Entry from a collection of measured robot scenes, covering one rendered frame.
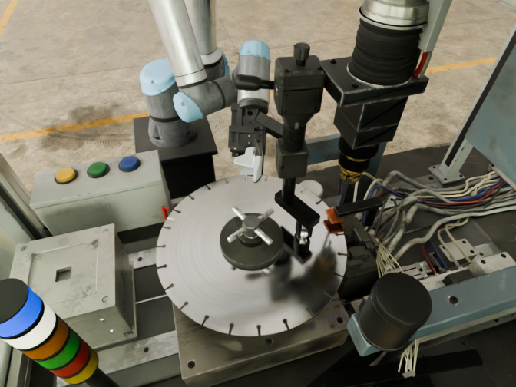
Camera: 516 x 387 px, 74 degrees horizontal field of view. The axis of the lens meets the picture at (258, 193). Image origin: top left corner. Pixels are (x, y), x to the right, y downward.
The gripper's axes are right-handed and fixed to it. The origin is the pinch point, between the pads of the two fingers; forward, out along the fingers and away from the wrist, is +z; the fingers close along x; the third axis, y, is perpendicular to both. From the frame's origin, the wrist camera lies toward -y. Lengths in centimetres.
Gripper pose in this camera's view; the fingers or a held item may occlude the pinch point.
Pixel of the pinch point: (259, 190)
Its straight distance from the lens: 77.2
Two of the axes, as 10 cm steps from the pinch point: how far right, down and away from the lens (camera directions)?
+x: -0.4, -1.8, -9.8
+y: -10.0, -0.2, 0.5
